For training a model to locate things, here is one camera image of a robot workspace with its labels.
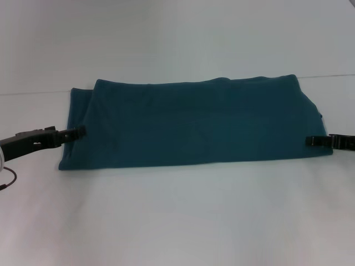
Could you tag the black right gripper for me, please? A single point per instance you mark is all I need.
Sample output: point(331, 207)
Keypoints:
point(348, 142)

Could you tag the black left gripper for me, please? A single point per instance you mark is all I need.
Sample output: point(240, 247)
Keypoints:
point(26, 142)

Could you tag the teal t-shirt with FREE print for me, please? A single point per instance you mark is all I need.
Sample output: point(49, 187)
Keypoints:
point(194, 124)

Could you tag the silver and white left arm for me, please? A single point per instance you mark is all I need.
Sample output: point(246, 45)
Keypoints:
point(1, 160)

